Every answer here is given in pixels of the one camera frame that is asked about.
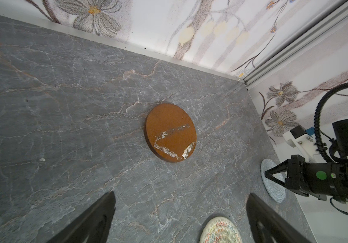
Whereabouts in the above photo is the cream woven round coaster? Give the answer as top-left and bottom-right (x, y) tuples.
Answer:
(199, 217), (243, 243)

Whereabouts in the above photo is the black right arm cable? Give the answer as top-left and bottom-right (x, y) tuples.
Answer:
(313, 81), (348, 163)

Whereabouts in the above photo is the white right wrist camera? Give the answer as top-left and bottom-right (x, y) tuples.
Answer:
(283, 125), (320, 164)

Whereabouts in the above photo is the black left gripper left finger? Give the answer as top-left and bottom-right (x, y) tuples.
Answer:
(48, 191), (116, 243)

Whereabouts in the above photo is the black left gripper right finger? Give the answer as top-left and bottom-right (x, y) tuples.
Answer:
(246, 193), (309, 243)

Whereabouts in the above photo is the blue grey woven coaster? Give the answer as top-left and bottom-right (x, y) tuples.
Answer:
(261, 159), (286, 203)

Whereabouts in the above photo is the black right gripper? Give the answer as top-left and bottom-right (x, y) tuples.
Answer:
(264, 155), (348, 201)

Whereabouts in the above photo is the dark brown round coaster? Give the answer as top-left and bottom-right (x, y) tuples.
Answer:
(143, 103), (197, 163)

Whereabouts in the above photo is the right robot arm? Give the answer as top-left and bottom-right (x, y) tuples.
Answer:
(263, 119), (348, 203)

